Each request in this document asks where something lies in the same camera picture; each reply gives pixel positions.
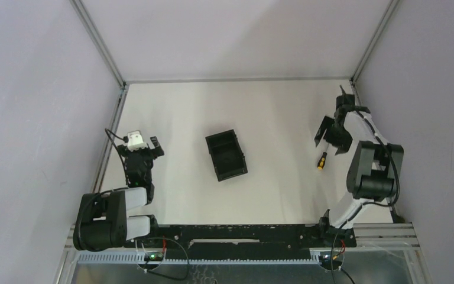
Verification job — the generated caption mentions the controller board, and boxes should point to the controller board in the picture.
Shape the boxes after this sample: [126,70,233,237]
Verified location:
[319,253,343,272]
[144,252,164,262]

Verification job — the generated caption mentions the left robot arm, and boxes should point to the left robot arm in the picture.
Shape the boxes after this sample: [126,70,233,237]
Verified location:
[73,131,164,252]

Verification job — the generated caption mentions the left controller board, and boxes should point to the left controller board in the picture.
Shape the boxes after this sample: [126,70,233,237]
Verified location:
[144,252,164,262]

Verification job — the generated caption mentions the aluminium frame right rail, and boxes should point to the aluminium frame right rail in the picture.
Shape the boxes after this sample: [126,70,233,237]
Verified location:
[349,79,404,223]

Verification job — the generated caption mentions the black plastic bin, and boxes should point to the black plastic bin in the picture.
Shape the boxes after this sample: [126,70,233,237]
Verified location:
[205,129,248,182]

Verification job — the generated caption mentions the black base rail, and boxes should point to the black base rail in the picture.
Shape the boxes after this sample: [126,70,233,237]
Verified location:
[142,224,357,261]

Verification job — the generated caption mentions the left black cable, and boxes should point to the left black cable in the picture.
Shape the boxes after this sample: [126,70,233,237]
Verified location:
[135,236,192,282]

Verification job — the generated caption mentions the aluminium frame left rail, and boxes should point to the aluminium frame left rail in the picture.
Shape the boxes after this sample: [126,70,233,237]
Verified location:
[90,85,129,193]

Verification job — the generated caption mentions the right controller board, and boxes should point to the right controller board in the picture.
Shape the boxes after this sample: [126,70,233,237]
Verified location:
[319,253,343,272]

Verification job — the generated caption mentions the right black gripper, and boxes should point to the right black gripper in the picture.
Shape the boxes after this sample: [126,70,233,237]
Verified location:
[314,115,354,154]

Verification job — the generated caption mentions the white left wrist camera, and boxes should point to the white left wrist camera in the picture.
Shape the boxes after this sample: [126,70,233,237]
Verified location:
[123,130,148,151]

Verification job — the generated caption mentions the aluminium frame rail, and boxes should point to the aluminium frame rail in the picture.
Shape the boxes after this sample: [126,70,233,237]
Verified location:
[90,85,129,193]
[349,79,404,223]

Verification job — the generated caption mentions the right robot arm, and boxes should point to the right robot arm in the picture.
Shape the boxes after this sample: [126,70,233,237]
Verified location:
[314,92,404,247]

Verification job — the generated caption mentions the yellow black handled screwdriver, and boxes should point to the yellow black handled screwdriver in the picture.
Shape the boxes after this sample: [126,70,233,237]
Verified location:
[317,142,329,170]

